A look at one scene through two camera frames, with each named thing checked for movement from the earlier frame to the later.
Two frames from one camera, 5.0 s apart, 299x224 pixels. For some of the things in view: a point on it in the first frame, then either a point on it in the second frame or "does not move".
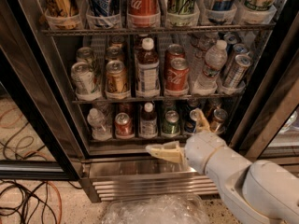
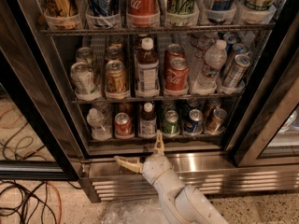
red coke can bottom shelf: [123, 126] does not move
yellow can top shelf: [62, 5] does not move
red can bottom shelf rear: [125, 107] does not move
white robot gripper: [201, 149] to [156, 167]
